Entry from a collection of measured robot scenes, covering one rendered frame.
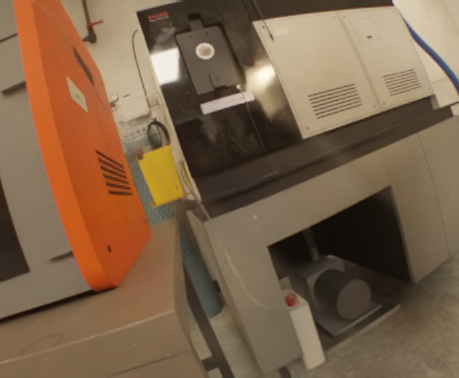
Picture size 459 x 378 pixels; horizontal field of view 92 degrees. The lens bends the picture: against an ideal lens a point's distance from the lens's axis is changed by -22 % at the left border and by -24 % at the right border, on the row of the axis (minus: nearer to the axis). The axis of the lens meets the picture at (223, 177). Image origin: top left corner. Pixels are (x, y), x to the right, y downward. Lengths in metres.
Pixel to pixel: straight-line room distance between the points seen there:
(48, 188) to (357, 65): 1.13
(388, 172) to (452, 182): 0.39
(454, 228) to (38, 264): 1.37
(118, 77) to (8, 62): 1.92
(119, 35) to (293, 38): 1.62
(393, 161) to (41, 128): 1.03
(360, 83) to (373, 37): 0.27
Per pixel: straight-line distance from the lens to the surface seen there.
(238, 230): 0.79
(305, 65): 1.06
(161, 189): 0.86
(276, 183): 0.84
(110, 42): 2.39
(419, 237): 1.19
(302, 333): 1.05
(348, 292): 1.17
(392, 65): 1.34
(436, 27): 4.17
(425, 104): 1.47
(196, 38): 1.01
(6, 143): 0.31
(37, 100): 0.29
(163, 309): 0.18
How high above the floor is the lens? 0.77
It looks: level
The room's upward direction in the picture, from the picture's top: 20 degrees counter-clockwise
